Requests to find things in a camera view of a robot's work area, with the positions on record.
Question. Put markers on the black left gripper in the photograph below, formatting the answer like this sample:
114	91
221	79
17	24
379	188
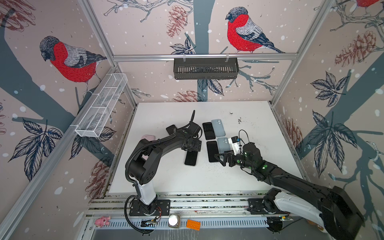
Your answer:
198	146

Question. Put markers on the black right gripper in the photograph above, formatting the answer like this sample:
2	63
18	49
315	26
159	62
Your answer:
230	154

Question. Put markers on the blue phone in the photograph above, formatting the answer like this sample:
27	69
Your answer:
212	149

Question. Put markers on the large phone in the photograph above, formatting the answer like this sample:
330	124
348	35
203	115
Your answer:
223	145

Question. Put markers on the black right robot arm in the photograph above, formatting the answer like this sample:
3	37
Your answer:
331	208

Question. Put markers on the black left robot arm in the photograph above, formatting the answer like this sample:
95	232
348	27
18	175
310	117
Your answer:
143	163

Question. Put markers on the black phone centre table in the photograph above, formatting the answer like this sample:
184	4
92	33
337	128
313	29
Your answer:
191	158

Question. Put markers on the black phone far left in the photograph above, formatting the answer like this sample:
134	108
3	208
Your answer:
171	129

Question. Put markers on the small phone light case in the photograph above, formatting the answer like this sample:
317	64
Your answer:
218	128

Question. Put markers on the pink phone case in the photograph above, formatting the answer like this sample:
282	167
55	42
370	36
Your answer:
147	138

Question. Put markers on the orange toy brick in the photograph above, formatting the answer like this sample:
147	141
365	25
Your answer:
193	225

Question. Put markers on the clear jar white lid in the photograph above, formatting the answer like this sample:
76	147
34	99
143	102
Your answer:
174	221

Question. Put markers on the pink pig toy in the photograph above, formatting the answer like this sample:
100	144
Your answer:
102	222

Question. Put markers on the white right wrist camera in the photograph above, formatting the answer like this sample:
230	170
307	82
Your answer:
235	142

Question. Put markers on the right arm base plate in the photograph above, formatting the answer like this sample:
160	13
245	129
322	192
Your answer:
259	206

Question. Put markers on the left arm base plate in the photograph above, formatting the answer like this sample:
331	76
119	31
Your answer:
156	208

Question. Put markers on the black wire wall basket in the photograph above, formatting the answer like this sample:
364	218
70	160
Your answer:
206	69

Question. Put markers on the white mesh wall basket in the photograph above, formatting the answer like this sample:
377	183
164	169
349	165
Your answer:
99	112

